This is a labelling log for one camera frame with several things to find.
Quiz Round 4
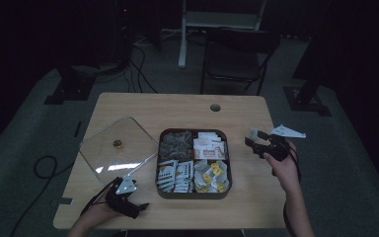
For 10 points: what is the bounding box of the pile of yellow white packets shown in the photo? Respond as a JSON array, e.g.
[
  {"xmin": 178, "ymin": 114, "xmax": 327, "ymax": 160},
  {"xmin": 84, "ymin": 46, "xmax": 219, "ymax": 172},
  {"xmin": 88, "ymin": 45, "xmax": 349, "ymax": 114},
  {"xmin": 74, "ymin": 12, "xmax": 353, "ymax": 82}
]
[{"xmin": 193, "ymin": 159, "xmax": 231, "ymax": 194}]

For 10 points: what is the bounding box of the black stand base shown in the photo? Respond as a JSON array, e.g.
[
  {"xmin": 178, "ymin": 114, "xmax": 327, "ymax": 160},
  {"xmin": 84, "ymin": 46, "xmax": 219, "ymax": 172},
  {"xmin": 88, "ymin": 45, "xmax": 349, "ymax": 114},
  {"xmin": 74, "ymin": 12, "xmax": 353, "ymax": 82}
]
[
  {"xmin": 282, "ymin": 86, "xmax": 333, "ymax": 118},
  {"xmin": 43, "ymin": 65, "xmax": 97, "ymax": 106}
]

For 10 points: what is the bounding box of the white desk frame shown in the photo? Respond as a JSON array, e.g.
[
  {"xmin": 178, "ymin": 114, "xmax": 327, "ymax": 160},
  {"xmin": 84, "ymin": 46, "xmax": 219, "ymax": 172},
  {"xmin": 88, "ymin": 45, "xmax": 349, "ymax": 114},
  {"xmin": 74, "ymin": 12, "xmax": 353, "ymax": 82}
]
[{"xmin": 178, "ymin": 0, "xmax": 267, "ymax": 69}]

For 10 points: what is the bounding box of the hand-held gripper cable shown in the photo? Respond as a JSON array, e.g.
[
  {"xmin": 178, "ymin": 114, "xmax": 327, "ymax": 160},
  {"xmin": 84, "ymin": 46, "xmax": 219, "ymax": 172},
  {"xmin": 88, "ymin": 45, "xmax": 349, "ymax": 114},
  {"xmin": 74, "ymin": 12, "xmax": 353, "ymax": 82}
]
[
  {"xmin": 79, "ymin": 177, "xmax": 120, "ymax": 217},
  {"xmin": 282, "ymin": 146, "xmax": 303, "ymax": 235}
]

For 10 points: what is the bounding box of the black folding chair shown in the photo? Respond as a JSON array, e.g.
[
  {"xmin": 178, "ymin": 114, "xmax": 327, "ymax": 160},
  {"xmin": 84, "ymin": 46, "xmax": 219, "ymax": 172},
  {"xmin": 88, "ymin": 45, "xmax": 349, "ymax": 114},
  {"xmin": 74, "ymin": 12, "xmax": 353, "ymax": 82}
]
[{"xmin": 199, "ymin": 27, "xmax": 281, "ymax": 97}]

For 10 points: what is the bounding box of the pile of dark clear packets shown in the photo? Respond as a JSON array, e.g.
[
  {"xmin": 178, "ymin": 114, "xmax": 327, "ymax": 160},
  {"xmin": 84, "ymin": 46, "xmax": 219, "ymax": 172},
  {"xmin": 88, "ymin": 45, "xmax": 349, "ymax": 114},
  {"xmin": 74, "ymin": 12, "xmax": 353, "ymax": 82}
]
[{"xmin": 159, "ymin": 130, "xmax": 194, "ymax": 162}]

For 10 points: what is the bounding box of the person's left hand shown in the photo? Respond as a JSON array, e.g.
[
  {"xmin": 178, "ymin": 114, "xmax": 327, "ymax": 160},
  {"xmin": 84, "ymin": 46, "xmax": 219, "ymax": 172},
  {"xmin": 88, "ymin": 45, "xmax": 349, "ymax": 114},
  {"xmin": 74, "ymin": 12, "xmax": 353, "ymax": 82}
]
[{"xmin": 78, "ymin": 193, "xmax": 123, "ymax": 229}]

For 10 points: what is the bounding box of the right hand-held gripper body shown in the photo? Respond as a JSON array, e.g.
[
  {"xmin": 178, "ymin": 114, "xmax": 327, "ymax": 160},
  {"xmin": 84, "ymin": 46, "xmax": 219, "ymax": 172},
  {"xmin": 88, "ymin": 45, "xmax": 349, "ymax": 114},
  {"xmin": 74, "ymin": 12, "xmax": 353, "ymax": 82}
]
[{"xmin": 256, "ymin": 123, "xmax": 307, "ymax": 163}]

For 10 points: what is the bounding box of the dark equipment tower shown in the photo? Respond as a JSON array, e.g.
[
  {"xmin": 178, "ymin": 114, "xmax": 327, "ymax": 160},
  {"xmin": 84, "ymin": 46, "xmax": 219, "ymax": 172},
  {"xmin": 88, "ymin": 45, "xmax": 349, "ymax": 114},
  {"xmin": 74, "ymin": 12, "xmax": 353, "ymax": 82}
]
[{"xmin": 111, "ymin": 0, "xmax": 133, "ymax": 65}]

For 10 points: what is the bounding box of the clear lid with gold knob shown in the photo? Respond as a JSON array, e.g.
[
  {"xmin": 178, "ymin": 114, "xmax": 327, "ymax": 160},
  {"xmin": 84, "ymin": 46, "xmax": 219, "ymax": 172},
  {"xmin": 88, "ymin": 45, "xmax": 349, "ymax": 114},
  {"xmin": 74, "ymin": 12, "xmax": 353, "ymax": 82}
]
[{"xmin": 79, "ymin": 116, "xmax": 160, "ymax": 188}]

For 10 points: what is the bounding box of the left hand-held gripper cable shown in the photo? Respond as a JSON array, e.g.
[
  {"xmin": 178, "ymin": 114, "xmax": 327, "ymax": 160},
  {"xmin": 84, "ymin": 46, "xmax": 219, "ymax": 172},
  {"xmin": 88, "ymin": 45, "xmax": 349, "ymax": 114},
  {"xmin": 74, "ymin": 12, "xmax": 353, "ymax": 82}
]
[{"xmin": 79, "ymin": 177, "xmax": 120, "ymax": 217}]

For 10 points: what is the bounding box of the dark square compartment box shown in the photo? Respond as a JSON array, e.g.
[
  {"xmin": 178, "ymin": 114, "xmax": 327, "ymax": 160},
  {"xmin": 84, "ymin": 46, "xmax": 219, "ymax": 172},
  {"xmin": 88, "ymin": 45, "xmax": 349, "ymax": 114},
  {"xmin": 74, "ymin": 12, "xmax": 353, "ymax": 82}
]
[{"xmin": 154, "ymin": 127, "xmax": 234, "ymax": 200}]

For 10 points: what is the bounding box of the pile of white stick sachets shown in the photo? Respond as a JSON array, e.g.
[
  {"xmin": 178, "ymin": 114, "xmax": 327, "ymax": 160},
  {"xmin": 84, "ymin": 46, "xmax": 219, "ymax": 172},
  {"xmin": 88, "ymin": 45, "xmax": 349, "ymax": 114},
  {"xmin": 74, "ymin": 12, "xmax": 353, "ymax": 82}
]
[{"xmin": 157, "ymin": 159, "xmax": 195, "ymax": 194}]

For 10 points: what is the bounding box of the right hand-held gripper cable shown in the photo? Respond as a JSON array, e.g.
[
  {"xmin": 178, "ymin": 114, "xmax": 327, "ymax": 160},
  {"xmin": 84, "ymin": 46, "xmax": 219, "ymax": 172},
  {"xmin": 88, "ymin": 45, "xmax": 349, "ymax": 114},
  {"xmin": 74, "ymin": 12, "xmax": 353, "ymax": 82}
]
[{"xmin": 282, "ymin": 146, "xmax": 303, "ymax": 235}]

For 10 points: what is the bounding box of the black cable bundle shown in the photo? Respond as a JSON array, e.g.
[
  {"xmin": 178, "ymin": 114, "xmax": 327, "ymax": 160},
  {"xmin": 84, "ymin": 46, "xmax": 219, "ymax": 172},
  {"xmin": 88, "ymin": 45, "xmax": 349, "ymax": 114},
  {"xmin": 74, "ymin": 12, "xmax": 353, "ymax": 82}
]
[{"xmin": 124, "ymin": 42, "xmax": 159, "ymax": 95}]

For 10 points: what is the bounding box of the white cable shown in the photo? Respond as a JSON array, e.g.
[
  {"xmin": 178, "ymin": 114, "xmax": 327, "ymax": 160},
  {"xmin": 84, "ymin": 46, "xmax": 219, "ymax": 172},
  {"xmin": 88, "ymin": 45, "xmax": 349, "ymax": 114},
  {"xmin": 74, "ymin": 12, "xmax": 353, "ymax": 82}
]
[{"xmin": 132, "ymin": 29, "xmax": 183, "ymax": 47}]

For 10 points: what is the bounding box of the black floor cable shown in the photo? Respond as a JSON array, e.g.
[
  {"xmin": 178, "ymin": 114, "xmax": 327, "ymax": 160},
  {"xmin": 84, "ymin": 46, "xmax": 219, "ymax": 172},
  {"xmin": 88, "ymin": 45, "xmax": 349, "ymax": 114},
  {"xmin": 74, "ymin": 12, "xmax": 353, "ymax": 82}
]
[{"xmin": 9, "ymin": 154, "xmax": 75, "ymax": 237}]

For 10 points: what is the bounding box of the clear glass cup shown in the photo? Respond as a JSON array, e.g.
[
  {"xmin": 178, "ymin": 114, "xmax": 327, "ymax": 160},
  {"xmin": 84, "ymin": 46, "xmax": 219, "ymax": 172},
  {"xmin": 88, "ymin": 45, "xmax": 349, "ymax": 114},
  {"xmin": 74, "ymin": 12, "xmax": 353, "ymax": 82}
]
[{"xmin": 247, "ymin": 126, "xmax": 262, "ymax": 143}]

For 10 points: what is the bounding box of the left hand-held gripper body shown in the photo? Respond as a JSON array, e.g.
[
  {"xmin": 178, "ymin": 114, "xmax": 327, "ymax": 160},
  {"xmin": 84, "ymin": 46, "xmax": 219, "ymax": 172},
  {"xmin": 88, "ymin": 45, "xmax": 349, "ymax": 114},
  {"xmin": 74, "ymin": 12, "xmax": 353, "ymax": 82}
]
[{"xmin": 104, "ymin": 174, "xmax": 143, "ymax": 220}]

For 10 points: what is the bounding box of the pile of white orange packets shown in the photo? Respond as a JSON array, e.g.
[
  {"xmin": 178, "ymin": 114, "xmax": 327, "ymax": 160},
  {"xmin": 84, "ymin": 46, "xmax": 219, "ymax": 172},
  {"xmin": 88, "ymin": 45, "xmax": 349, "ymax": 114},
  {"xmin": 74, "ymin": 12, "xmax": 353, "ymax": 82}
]
[{"xmin": 192, "ymin": 131, "xmax": 228, "ymax": 161}]

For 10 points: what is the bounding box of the person's right hand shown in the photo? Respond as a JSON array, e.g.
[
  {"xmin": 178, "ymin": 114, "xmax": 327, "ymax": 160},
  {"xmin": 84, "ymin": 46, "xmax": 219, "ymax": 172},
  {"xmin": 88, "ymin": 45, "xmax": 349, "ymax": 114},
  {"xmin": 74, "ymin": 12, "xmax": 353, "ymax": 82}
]
[{"xmin": 263, "ymin": 139, "xmax": 301, "ymax": 196}]

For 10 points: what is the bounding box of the black strip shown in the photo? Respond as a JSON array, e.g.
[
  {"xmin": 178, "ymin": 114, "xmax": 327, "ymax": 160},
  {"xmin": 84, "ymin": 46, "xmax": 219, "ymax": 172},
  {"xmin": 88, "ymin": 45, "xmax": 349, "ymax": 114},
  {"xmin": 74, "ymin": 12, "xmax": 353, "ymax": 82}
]
[{"xmin": 73, "ymin": 120, "xmax": 83, "ymax": 138}]

